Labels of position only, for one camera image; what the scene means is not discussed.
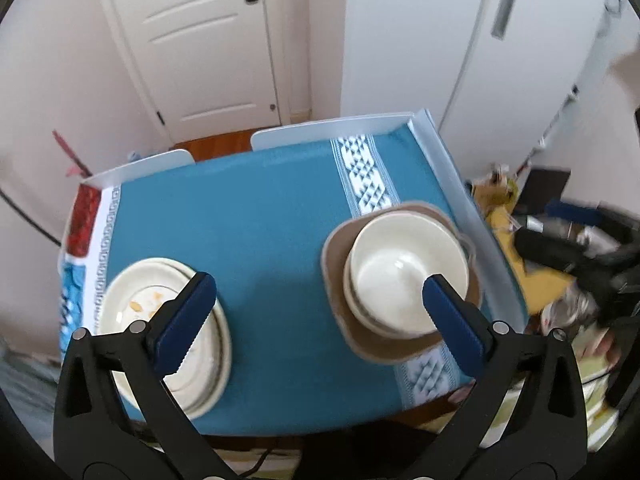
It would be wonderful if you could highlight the white refrigerator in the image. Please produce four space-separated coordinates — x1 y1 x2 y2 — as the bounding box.
340 0 615 134

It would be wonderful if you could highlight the red blue printed table cover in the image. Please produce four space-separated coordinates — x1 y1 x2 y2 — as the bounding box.
56 184 124 363

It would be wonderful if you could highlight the cream rimmed plate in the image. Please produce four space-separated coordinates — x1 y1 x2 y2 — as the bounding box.
95 257 234 422

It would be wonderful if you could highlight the brown square plate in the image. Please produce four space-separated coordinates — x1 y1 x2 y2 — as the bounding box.
321 201 483 365

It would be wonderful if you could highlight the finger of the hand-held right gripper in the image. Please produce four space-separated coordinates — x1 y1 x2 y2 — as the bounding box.
514 228 602 274
544 199 607 225

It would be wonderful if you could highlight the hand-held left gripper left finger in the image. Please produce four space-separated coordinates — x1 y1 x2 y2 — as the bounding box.
52 271 226 480

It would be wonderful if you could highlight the mop handle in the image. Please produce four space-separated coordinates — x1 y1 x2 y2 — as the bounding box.
517 85 581 176

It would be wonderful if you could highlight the blue patterned tablecloth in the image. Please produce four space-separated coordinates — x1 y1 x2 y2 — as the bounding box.
97 122 529 437

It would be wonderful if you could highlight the yellow bag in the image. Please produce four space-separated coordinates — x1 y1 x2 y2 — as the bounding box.
469 170 531 283

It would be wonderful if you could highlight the white chair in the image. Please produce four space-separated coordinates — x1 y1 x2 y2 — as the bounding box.
249 110 427 152
81 149 197 187

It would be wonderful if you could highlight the cream plate with food stains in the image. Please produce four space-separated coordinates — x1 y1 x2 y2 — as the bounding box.
98 258 223 411

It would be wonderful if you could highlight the dark box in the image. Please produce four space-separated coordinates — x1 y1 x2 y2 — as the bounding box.
512 166 572 216

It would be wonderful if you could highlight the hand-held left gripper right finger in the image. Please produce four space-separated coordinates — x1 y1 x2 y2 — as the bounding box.
405 273 589 480

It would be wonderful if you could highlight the cream bowl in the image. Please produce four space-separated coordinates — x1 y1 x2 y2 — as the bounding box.
342 255 451 342
348 213 472 337

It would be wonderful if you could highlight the red stick tool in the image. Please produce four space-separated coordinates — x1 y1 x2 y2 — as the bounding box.
51 129 91 178

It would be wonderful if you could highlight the white panel door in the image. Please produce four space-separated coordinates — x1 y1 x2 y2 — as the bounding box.
92 0 287 144

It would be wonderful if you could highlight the large white plate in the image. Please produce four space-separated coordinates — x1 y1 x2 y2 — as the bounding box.
97 258 228 416

